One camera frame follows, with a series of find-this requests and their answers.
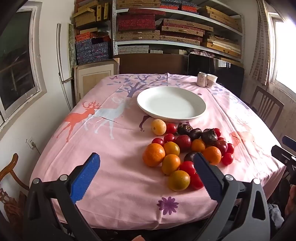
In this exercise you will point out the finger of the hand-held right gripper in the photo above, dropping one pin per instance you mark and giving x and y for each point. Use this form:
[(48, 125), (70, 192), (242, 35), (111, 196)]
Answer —
[(290, 141), (283, 155)]

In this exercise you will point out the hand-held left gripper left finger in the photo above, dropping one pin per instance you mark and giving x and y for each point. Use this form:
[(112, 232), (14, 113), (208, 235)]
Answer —
[(84, 178)]

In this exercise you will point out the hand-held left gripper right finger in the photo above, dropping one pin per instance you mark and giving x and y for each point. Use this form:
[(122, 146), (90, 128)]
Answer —
[(207, 178)]

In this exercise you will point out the white round plate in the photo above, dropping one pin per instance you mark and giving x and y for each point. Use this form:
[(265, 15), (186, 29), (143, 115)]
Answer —
[(171, 104)]

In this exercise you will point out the person's right hand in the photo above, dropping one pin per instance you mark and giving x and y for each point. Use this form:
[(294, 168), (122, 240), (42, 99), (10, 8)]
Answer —
[(291, 201)]

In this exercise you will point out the dark water chestnut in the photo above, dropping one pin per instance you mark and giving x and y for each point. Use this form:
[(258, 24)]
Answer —
[(184, 129), (195, 133), (190, 157), (209, 136)]

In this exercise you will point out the dark red plum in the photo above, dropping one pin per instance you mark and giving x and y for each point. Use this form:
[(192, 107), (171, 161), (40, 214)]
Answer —
[(183, 143), (220, 146)]

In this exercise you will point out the dark wooden chair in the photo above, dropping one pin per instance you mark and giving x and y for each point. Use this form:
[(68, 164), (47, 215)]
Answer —
[(268, 106)]

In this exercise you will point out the pink printed tablecloth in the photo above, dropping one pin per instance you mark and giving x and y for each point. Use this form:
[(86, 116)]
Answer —
[(115, 150)]

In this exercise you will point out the pale blue cloth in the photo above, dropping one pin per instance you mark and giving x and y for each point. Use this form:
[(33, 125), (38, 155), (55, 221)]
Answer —
[(275, 214)]

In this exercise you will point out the pale yellow round fruit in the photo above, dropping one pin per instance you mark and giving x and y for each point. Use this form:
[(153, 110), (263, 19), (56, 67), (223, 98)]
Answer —
[(158, 127)]

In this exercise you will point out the carved wooden chair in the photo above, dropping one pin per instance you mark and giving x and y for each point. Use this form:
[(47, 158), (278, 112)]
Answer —
[(11, 180)]

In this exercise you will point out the bright window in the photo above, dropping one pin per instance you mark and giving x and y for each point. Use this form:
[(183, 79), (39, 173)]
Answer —
[(285, 53)]

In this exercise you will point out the black flat panel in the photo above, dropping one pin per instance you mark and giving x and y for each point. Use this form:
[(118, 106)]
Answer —
[(229, 76)]

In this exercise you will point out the white paper cup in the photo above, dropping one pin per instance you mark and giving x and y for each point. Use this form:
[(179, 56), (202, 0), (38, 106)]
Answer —
[(211, 81)]

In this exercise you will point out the white drink can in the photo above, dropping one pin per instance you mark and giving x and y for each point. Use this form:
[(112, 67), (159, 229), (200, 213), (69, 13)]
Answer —
[(202, 79)]

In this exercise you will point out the checked curtain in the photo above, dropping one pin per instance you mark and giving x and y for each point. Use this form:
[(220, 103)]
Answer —
[(261, 46)]

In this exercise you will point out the framed wooden panel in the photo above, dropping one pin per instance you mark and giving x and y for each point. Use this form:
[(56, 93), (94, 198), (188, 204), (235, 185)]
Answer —
[(94, 76)]

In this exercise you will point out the white board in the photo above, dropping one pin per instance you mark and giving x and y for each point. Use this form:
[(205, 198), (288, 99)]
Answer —
[(61, 58)]

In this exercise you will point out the pink cloth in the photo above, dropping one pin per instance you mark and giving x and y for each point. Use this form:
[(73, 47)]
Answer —
[(204, 53)]

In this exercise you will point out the brown wooden board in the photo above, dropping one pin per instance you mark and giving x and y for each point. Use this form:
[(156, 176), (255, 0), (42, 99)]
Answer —
[(152, 64)]

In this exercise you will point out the stack of blue floral boxes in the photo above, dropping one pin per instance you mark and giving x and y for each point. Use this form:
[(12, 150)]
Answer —
[(92, 52)]

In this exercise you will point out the green marble slab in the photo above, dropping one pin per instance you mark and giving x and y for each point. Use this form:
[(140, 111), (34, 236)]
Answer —
[(72, 46)]

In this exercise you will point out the white framed dark window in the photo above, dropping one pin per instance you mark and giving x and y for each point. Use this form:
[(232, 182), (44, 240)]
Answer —
[(16, 60)]

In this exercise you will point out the orange patterned boxes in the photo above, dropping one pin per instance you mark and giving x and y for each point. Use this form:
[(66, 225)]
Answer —
[(84, 36)]

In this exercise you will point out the rows of flat patterned boxes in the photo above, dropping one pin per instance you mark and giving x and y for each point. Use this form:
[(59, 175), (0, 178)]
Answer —
[(180, 29)]

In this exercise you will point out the metal shelf rack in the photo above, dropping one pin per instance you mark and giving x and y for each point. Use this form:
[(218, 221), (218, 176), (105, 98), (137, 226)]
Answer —
[(185, 15)]

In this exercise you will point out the stack of tan cardboard boxes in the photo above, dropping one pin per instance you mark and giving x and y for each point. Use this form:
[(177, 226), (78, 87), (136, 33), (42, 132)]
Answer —
[(89, 12)]

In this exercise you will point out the wall socket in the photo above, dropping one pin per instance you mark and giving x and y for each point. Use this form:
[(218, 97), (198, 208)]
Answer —
[(30, 144)]

